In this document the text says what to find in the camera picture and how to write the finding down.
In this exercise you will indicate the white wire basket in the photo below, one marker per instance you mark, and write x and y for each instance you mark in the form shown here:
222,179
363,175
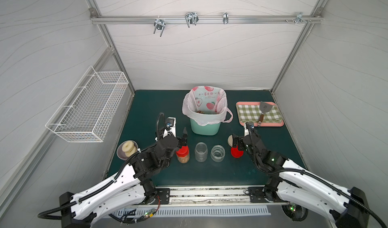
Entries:
87,112

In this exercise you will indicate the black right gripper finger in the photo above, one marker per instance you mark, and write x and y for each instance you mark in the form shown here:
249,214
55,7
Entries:
250,126
237,142

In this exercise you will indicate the mint green trash bin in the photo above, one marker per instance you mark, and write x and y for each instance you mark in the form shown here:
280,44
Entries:
206,130

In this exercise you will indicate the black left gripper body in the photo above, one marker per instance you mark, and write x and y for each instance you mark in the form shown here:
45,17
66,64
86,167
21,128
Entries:
179,140

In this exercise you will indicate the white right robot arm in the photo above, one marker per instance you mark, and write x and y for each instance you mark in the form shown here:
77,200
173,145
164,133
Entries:
298,187

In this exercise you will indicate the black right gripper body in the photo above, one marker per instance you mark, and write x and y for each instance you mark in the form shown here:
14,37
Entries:
242,141

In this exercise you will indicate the green white checkered cloth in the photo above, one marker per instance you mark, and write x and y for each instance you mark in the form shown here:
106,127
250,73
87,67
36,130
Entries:
251,113

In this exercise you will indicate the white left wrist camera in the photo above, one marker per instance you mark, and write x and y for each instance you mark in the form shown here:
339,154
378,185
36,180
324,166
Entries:
170,128

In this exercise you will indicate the pink white plastic bin bag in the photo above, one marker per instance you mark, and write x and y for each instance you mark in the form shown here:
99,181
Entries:
207,98

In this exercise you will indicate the grey bowl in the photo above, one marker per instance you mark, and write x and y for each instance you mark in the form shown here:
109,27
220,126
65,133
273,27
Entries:
120,153

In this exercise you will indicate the steel spatula wooden handle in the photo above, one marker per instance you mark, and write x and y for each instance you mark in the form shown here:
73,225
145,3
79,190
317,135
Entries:
264,108

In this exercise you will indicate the metal hook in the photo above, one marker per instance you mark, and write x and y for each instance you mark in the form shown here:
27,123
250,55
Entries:
225,18
191,18
298,20
159,25

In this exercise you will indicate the beige jar lid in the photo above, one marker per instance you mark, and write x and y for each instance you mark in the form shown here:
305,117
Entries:
230,141

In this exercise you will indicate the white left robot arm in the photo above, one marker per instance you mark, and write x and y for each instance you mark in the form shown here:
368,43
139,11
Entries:
130,185

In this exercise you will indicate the glass peanut jar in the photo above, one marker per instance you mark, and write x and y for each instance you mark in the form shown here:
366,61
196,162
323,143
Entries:
218,153

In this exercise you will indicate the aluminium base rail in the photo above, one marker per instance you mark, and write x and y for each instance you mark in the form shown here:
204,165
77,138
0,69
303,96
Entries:
212,194

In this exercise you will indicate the white slotted cable duct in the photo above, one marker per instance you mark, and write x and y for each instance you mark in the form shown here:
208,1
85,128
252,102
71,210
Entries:
213,211

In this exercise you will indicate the red jar lid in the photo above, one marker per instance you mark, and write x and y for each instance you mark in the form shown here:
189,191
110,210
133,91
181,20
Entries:
236,153

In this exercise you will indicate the pink plastic tray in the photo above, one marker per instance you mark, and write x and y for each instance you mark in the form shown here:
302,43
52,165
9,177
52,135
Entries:
265,124

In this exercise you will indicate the aluminium crossbar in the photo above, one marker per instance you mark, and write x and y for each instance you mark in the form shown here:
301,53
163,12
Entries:
176,20

